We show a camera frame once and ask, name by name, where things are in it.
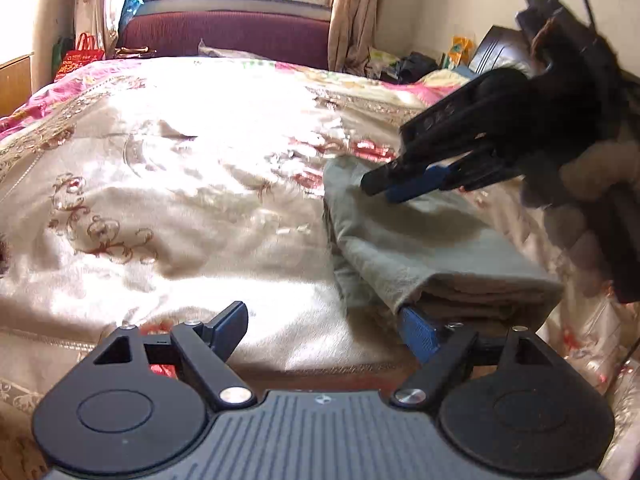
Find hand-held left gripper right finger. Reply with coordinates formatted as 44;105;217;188
391;305;558;409

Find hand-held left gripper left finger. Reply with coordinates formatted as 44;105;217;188
92;301;256;410

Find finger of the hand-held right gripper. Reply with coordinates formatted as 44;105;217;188
386;152;524;205
360;140;497;198

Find grey-green pants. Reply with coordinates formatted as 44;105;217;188
322;155;566;331

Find person's right hand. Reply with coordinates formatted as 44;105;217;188
520;141;640;281

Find dark wooden cabinet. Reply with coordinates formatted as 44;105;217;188
470;25;531;78

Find dark clothing pile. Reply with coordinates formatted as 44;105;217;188
385;52;443;85

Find white plastic bag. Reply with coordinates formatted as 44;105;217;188
367;47;401;79

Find floral bedspread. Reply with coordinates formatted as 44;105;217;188
0;55;640;480

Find beige curtain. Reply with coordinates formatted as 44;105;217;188
74;0;133;61
327;0;388;73

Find white pillow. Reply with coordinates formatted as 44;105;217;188
197;39;261;60

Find maroon padded headboard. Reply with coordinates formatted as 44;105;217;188
117;10;333;71

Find red shopping bag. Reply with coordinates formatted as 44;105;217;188
52;32;106;81

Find wooden nightstand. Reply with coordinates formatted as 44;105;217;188
0;52;36;118

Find green bag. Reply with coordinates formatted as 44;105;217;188
52;35;76;68

